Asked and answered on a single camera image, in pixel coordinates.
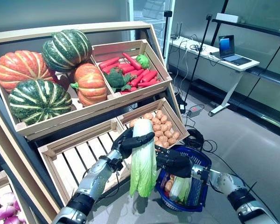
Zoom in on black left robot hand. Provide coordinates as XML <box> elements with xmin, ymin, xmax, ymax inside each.
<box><xmin>110</xmin><ymin>127</ymin><xmax>156</xmax><ymax>162</ymax></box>

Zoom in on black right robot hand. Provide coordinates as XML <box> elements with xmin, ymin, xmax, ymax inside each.
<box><xmin>154</xmin><ymin>146</ymin><xmax>195</xmax><ymax>179</ymax></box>

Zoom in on napa cabbage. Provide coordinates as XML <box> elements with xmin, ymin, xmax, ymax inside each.
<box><xmin>129</xmin><ymin>118</ymin><xmax>157</xmax><ymax>198</ymax></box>
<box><xmin>169</xmin><ymin>176</ymin><xmax>191</xmax><ymax>203</ymax></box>

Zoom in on blue plastic shopping basket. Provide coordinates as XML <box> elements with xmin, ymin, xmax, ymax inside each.
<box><xmin>155</xmin><ymin>144</ymin><xmax>212</xmax><ymax>213</ymax></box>

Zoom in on tan sweet potato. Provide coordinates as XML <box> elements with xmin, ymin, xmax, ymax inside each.
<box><xmin>164</xmin><ymin>179</ymin><xmax>175</xmax><ymax>193</ymax></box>

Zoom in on wooden crate with potatoes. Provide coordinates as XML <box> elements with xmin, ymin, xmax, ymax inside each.
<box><xmin>116</xmin><ymin>97</ymin><xmax>190</xmax><ymax>150</ymax></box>

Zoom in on grey power box red button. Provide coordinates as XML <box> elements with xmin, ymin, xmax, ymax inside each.
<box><xmin>188</xmin><ymin>105</ymin><xmax>205</xmax><ymax>117</ymax></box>

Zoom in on red carrot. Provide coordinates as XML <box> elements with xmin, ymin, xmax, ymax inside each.
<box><xmin>118</xmin><ymin>63</ymin><xmax>136</xmax><ymax>75</ymax></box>
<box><xmin>130</xmin><ymin>69</ymin><xmax>150</xmax><ymax>88</ymax></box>
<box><xmin>141</xmin><ymin>70</ymin><xmax>158</xmax><ymax>83</ymax></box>
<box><xmin>122</xmin><ymin>52</ymin><xmax>142</xmax><ymax>70</ymax></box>
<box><xmin>137</xmin><ymin>79</ymin><xmax>161</xmax><ymax>88</ymax></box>
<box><xmin>98</xmin><ymin>57</ymin><xmax>120</xmax><ymax>70</ymax></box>

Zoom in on dark green leafy broccoli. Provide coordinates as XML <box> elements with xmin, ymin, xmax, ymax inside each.
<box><xmin>104</xmin><ymin>67</ymin><xmax>137</xmax><ymax>93</ymax></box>

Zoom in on orange pumpkin with green stem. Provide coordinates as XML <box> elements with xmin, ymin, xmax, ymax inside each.
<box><xmin>70</xmin><ymin>63</ymin><xmax>108</xmax><ymax>107</ymax></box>

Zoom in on wooden crate with pumpkins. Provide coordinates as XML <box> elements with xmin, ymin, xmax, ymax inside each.
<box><xmin>0</xmin><ymin>59</ymin><xmax>119</xmax><ymax>142</ymax></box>

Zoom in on empty slatted wooden crate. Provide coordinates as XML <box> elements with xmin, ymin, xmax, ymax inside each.
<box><xmin>37</xmin><ymin>118</ymin><xmax>133</xmax><ymax>206</ymax></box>

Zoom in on light green round vegetable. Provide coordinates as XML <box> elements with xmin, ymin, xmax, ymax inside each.
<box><xmin>135</xmin><ymin>54</ymin><xmax>151</xmax><ymax>70</ymax></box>

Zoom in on wooden crate with carrots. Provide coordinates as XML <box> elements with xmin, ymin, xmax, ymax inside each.
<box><xmin>91</xmin><ymin>39</ymin><xmax>173</xmax><ymax>98</ymax></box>

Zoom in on green striped pumpkin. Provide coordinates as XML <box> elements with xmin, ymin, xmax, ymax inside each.
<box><xmin>8</xmin><ymin>78</ymin><xmax>73</xmax><ymax>126</ymax></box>
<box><xmin>41</xmin><ymin>29</ymin><xmax>93</xmax><ymax>73</ymax></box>

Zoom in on white office desk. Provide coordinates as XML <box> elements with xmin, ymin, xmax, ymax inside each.
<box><xmin>169</xmin><ymin>36</ymin><xmax>261</xmax><ymax>117</ymax></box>

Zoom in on black tripod stand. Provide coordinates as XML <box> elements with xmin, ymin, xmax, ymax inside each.
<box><xmin>181</xmin><ymin>14</ymin><xmax>213</xmax><ymax>105</ymax></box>

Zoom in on black pole with sensor box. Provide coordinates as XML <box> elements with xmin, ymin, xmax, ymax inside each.
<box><xmin>163</xmin><ymin>10</ymin><xmax>173</xmax><ymax>60</ymax></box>

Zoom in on black router with antennas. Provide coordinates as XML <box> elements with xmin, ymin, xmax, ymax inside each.
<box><xmin>170</xmin><ymin>22</ymin><xmax>183</xmax><ymax>40</ymax></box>

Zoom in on glass door display fridge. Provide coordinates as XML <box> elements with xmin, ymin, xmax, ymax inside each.
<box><xmin>130</xmin><ymin>0</ymin><xmax>176</xmax><ymax>60</ymax></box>

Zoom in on large orange ribbed pumpkin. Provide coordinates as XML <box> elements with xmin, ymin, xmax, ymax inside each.
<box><xmin>0</xmin><ymin>50</ymin><xmax>56</xmax><ymax>93</ymax></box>

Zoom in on wooden display shelf rack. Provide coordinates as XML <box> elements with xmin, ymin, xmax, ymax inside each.
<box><xmin>0</xmin><ymin>21</ymin><xmax>185</xmax><ymax>224</ymax></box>

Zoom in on grey open laptop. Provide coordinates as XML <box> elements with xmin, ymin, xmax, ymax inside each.
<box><xmin>210</xmin><ymin>35</ymin><xmax>253</xmax><ymax>66</ymax></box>

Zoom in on white flat box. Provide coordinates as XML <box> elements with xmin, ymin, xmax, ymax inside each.
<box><xmin>216</xmin><ymin>13</ymin><xmax>241</xmax><ymax>23</ymax></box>

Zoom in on coiled black cable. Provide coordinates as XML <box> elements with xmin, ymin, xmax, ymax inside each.
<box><xmin>183</xmin><ymin>129</ymin><xmax>205</xmax><ymax>150</ymax></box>

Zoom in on long black floor cable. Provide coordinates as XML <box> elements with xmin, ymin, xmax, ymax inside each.
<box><xmin>204</xmin><ymin>140</ymin><xmax>257</xmax><ymax>194</ymax></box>

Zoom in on dark wall base rail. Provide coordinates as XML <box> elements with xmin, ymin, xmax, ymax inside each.
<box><xmin>170</xmin><ymin>72</ymin><xmax>280</xmax><ymax>140</ymax></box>

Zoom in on black wall shelf ledge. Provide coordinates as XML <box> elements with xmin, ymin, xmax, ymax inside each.
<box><xmin>212</xmin><ymin>18</ymin><xmax>280</xmax><ymax>38</ymax></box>
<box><xmin>245</xmin><ymin>67</ymin><xmax>280</xmax><ymax>87</ymax></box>

